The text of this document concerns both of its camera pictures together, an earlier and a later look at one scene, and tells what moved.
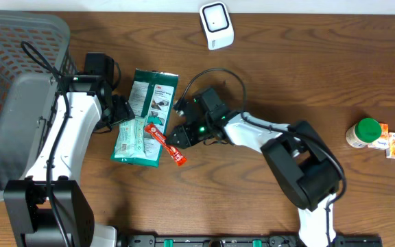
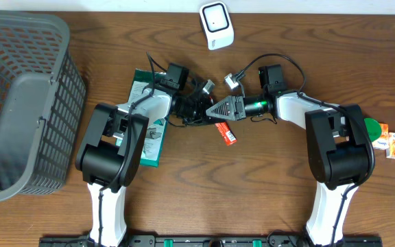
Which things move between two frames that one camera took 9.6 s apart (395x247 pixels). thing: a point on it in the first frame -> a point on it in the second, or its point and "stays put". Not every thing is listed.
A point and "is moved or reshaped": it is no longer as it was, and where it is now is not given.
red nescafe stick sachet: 177,156 is moved or reshaped
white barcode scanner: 217,25 stays put
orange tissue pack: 382,143 stays put
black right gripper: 183,136 -> 234,110
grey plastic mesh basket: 22,55 stays put
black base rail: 243,241 stays put
